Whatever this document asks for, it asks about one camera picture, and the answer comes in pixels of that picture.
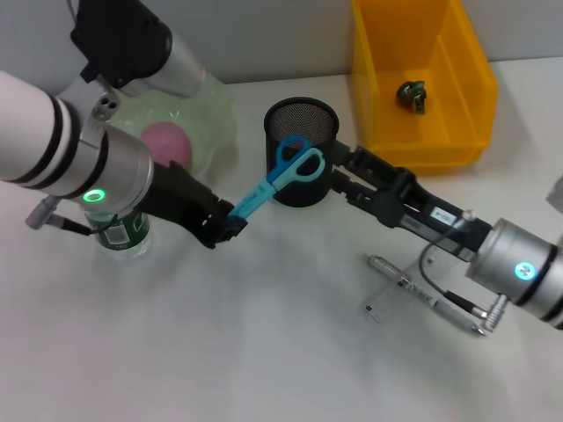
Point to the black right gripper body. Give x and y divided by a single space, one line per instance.
422 206

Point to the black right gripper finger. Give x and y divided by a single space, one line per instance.
374 162
352 189

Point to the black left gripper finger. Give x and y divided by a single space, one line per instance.
231 228

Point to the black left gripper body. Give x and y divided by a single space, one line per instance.
184 198

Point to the pink peach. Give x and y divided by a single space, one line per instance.
169 143

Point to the blue plastic scissors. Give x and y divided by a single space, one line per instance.
290 169

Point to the clear bottle with green label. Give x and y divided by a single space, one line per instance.
123 237

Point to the green plastic wrapper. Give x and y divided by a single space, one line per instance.
411 96

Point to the silver pen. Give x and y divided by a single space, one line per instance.
413 288

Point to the transparent plastic ruler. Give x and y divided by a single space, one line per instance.
382 303

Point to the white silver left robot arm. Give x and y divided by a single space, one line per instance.
53 145

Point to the black mesh pen holder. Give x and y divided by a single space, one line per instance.
303 193

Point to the pale green glass fruit plate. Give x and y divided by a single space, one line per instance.
211 118

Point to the yellow plastic bin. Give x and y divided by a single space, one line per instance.
462 110

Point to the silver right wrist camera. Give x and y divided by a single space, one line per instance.
556 191

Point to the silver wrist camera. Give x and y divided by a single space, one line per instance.
556 191
127 44

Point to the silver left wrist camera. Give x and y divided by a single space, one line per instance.
127 44

